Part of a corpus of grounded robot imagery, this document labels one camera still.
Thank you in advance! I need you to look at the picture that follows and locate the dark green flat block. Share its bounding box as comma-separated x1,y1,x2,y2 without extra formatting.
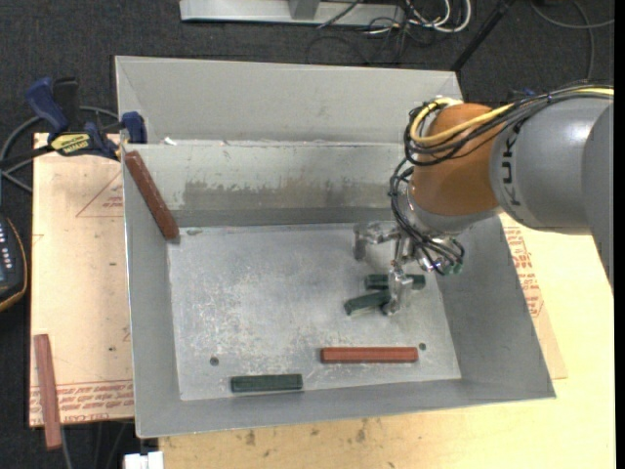
229,373,305,394
343,292,392,317
363,273,427,291

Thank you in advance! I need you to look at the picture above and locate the grey metal bin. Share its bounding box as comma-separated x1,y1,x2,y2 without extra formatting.
114,55,558,440

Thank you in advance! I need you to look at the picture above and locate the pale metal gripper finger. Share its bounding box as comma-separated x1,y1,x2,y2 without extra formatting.
382,268,412,317
352,221,395,263

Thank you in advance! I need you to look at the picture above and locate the red-brown flat block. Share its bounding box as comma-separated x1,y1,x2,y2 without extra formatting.
319,346,420,365
32,333,63,452
123,150,181,241

